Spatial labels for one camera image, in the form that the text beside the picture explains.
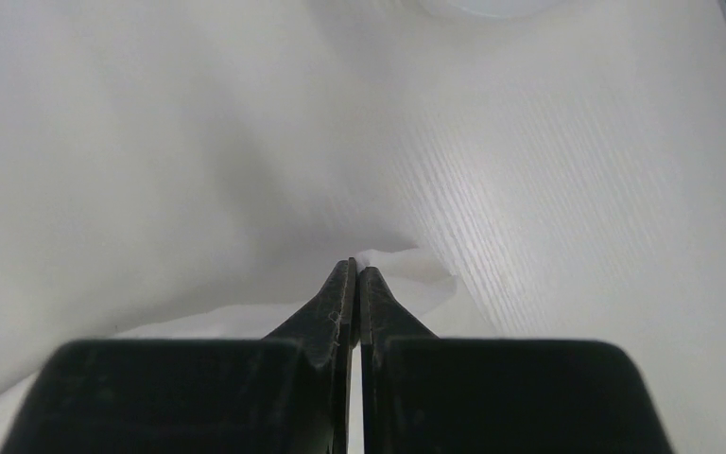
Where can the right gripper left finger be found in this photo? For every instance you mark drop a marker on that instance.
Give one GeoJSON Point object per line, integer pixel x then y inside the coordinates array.
{"type": "Point", "coordinates": [327, 332]}

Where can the white t shirt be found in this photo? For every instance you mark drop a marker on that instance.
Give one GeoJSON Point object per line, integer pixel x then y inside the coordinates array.
{"type": "Point", "coordinates": [153, 153]}

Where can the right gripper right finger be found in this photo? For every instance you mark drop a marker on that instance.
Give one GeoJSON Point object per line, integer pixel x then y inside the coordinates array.
{"type": "Point", "coordinates": [380, 318]}

